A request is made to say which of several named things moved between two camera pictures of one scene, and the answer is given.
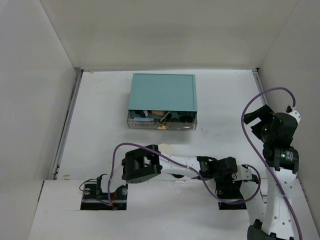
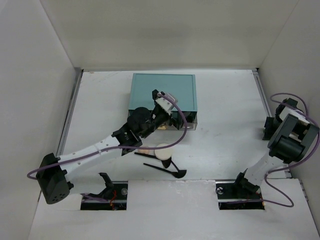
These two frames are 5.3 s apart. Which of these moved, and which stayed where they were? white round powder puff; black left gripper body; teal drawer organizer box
Moved: black left gripper body
Stayed: white round powder puff; teal drawer organizer box
